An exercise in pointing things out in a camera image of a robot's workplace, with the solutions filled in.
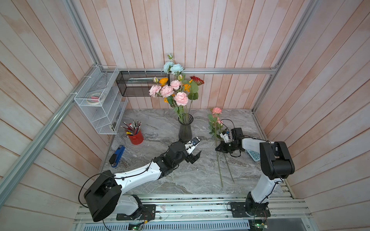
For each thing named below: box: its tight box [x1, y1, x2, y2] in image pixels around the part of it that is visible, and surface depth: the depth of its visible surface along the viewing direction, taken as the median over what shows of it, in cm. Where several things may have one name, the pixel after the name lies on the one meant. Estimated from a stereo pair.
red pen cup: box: [127, 129, 144, 145], surface depth 95 cm
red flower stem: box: [187, 76, 205, 115], surface depth 83 cm
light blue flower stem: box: [163, 52, 185, 75], surface depth 83 cm
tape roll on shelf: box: [86, 91, 105, 105], surface depth 75 cm
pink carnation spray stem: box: [148, 79, 189, 116], surface depth 78 cm
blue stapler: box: [108, 144, 126, 168], surface depth 94 cm
